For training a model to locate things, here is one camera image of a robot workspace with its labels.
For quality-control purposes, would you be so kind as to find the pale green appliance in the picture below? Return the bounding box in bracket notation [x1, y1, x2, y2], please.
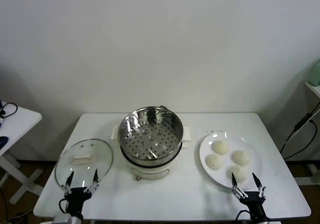
[305, 59, 320, 87]

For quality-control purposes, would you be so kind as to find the white side table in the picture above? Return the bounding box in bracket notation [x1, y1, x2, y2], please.
[0, 101, 43, 205]

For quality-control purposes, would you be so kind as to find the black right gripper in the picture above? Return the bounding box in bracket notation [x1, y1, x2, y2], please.
[230, 172, 271, 224]

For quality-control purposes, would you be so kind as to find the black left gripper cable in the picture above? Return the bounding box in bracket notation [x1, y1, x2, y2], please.
[58, 198, 70, 214]

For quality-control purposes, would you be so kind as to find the white shelf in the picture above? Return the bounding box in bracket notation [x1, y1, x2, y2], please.
[303, 80, 320, 115]

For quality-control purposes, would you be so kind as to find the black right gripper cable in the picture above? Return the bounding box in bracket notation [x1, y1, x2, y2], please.
[234, 210, 251, 224]

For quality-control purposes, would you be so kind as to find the white table base foot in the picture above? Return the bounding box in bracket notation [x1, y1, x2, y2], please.
[294, 163, 320, 186]

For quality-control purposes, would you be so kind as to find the white steamed baozi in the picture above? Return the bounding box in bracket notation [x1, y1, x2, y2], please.
[231, 150, 252, 167]
[226, 165, 249, 184]
[212, 141, 230, 157]
[205, 154, 225, 171]

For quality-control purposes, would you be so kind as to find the perforated steel steamer basket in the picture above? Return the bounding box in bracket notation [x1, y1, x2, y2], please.
[117, 105, 184, 166]

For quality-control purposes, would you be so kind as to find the black looped cable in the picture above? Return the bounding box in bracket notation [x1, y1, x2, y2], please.
[0, 102, 19, 116]

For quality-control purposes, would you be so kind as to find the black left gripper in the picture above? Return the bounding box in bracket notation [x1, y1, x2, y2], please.
[61, 169, 100, 214]

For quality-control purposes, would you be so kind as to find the glass lid with cream handle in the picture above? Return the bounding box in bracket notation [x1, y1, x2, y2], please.
[54, 138, 115, 191]

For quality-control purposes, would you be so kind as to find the black power cable with adapter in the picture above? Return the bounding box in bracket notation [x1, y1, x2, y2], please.
[279, 106, 320, 160]

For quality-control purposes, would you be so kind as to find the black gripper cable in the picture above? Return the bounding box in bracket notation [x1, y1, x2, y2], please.
[58, 198, 70, 214]
[234, 210, 251, 224]

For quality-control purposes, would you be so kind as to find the cream electric cooking pot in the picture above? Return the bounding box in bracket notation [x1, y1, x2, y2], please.
[110, 124, 193, 182]

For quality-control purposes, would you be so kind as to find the white round plate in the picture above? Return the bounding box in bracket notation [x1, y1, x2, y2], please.
[199, 131, 263, 190]

